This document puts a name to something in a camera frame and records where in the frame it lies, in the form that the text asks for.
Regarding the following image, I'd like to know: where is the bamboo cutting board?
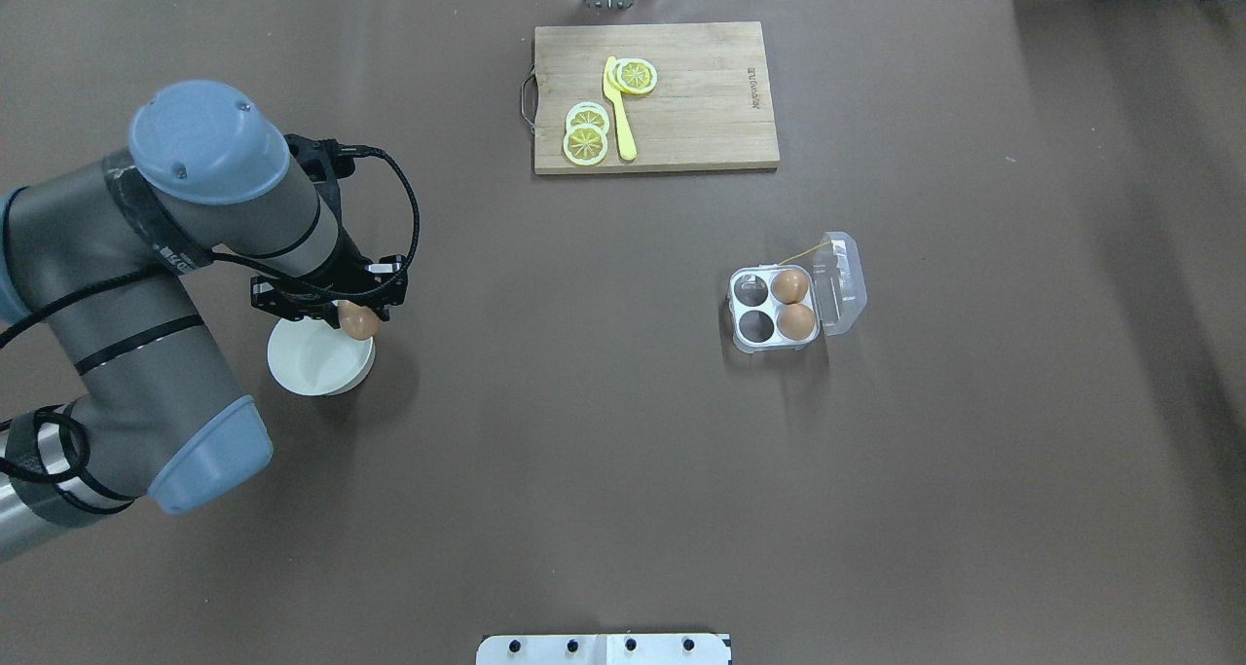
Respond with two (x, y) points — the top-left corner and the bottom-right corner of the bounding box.
(532, 21), (782, 176)

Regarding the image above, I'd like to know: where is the black camera cable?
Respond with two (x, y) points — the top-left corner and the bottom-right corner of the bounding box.
(331, 143), (421, 276)

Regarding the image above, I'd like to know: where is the clear plastic egg box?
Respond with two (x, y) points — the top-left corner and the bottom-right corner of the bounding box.
(725, 230), (868, 354)

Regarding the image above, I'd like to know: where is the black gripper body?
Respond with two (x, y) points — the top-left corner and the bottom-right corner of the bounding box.
(249, 255), (407, 320)

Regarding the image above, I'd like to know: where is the white ceramic bowl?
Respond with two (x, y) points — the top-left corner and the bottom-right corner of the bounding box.
(265, 318), (378, 397)

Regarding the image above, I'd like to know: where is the brown egg from bowl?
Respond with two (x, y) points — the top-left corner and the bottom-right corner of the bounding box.
(336, 300), (380, 342)

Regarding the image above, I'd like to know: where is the brown egg in box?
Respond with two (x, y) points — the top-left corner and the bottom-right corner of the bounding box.
(776, 303), (819, 342)
(770, 269), (810, 305)

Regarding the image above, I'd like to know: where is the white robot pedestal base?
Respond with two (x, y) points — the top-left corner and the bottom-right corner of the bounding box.
(475, 631), (733, 664)

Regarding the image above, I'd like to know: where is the yellow plastic knife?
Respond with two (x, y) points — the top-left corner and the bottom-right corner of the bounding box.
(602, 55), (638, 163)

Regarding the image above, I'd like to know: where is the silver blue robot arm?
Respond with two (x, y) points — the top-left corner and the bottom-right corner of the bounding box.
(2, 80), (417, 560)

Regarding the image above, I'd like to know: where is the lemon slice toy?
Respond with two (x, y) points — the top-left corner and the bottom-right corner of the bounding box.
(562, 123), (609, 166)
(564, 101), (611, 133)
(611, 57), (659, 95)

